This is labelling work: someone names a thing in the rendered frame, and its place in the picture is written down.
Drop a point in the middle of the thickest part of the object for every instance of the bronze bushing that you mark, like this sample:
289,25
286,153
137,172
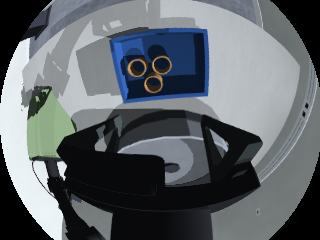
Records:
150,88
161,71
135,73

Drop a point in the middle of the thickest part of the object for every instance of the blue open crate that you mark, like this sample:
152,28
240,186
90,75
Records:
188,51

